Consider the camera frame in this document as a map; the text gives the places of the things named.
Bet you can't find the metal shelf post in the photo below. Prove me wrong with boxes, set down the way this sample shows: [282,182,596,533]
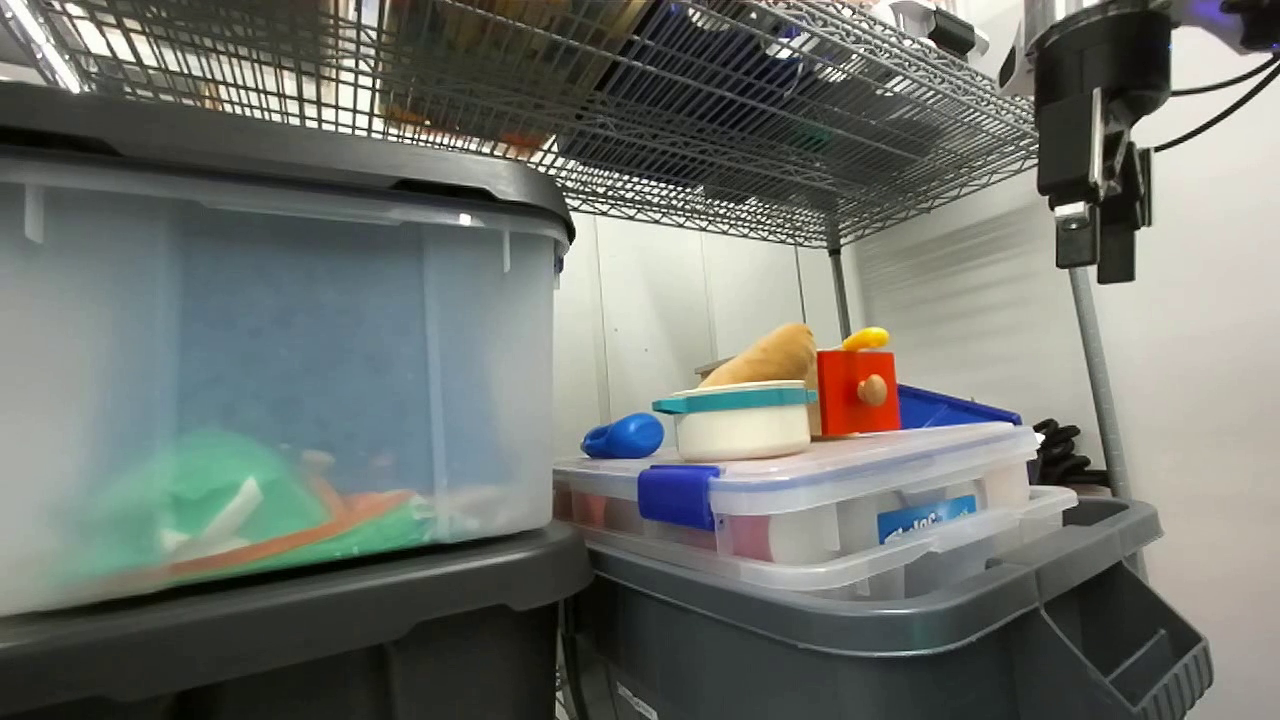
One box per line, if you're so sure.
[821,238,861,353]
[1054,265,1136,505]

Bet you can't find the blue round toy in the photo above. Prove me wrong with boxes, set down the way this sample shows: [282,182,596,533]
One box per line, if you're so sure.
[580,410,668,466]

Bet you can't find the blue container latch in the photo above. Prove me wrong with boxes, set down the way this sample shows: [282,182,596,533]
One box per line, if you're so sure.
[633,461,722,537]

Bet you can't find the clear tote dark grey lid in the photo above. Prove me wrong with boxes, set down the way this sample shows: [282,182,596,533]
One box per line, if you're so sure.
[0,82,580,622]

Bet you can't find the clear compartment container blue latches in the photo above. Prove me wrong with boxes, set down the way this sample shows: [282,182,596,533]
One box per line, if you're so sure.
[546,417,1047,570]

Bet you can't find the brown box on mesh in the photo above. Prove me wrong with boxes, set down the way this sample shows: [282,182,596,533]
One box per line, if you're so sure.
[376,0,664,144]

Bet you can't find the orange flat item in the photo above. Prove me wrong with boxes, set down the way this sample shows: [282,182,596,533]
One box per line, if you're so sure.
[172,485,418,574]

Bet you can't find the orange red box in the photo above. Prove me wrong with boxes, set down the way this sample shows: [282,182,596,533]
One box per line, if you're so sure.
[813,348,902,446]

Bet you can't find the blue flat plastic piece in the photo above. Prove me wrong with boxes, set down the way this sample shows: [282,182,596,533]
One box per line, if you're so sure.
[895,381,1028,433]

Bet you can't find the brown bread toy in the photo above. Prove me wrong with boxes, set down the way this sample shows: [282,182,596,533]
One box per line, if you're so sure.
[697,318,821,391]

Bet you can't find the green soft item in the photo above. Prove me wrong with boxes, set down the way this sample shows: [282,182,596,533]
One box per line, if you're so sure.
[57,429,432,586]

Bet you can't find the grey plastic storage bin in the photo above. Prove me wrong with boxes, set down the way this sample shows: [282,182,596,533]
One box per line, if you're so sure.
[562,494,1218,720]

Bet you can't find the dark blue storage bin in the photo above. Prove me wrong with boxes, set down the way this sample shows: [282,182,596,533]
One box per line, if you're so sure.
[554,0,924,204]

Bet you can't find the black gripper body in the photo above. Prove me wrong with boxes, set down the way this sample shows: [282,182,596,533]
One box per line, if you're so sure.
[1030,12,1177,208]

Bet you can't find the white bowl teal band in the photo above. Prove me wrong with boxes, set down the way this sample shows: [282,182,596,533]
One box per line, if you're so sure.
[649,376,821,466]

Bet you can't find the large clear plastic container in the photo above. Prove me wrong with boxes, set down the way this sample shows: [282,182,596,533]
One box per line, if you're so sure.
[582,479,1079,603]

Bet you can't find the black cable bundle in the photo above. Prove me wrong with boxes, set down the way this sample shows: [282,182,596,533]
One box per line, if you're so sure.
[1028,417,1111,494]

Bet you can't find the wire mesh shelf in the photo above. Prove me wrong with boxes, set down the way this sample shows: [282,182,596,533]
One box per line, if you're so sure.
[0,0,1070,252]

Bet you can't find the dark grey storage bin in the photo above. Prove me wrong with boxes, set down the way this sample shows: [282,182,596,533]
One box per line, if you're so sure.
[0,520,591,720]

